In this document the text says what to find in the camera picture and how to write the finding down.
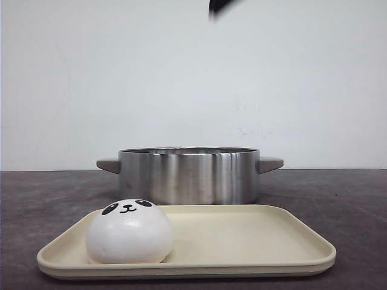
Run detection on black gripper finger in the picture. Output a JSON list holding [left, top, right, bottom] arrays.
[[208, 0, 241, 21]]

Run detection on stainless steel steamer pot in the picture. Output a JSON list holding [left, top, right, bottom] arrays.
[[96, 147, 284, 205]]

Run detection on cream rectangular plastic tray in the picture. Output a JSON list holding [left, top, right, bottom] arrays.
[[36, 204, 336, 280]]

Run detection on front left panda bun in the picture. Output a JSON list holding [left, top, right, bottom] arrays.
[[86, 198, 174, 264]]

